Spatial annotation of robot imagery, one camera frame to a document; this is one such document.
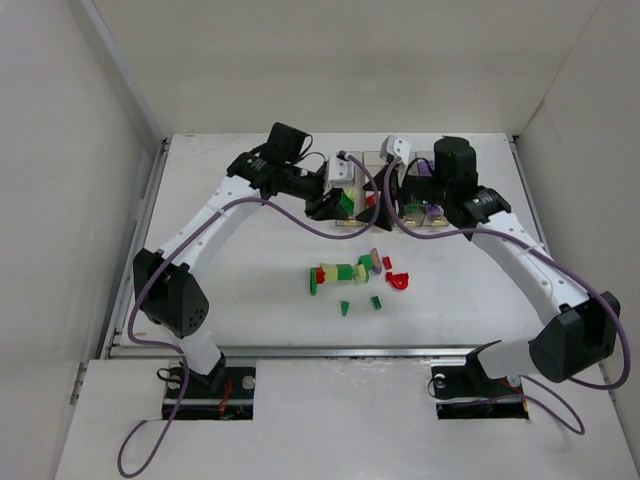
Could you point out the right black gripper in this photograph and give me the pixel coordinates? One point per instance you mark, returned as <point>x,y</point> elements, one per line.
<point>396,201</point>

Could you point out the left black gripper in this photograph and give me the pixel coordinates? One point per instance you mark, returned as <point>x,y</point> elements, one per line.
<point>320,201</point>

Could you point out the lime green lego brick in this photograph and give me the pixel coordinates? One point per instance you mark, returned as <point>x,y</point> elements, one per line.
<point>351,194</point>

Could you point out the purple lego brick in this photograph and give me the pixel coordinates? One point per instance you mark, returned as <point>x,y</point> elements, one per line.
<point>424,167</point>

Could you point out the green yellow lego assembly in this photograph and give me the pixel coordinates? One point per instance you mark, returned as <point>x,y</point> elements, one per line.
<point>327,273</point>

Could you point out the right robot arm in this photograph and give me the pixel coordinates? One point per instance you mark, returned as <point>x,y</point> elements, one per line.
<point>580,327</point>

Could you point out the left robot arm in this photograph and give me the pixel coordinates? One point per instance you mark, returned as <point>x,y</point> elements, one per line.
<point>166,281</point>

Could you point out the clear bin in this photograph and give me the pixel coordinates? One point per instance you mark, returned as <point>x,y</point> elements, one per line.
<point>412,215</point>
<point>434,222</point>
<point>359,203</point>
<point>377,166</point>

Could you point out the small red lego piece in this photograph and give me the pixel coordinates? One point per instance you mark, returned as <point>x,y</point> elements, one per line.
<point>387,262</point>

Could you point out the green purple yellow lego cluster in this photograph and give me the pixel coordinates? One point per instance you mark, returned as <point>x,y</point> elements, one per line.
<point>367,265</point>

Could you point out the red round lego piece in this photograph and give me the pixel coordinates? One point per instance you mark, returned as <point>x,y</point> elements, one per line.
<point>398,281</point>

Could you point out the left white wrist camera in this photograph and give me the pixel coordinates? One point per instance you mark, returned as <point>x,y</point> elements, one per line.
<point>340,173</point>

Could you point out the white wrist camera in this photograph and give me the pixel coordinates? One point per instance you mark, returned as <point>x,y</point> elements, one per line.
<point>340,173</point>
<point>395,147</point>

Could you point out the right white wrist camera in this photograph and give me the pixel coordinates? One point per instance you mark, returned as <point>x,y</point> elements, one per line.
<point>395,147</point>

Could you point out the aluminium rail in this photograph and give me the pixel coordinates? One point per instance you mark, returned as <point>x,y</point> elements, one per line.
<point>290,352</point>

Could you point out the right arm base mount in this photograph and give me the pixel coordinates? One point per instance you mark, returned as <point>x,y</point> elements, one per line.
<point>463,395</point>

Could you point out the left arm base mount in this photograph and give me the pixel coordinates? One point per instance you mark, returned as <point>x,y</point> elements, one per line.
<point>233,400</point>

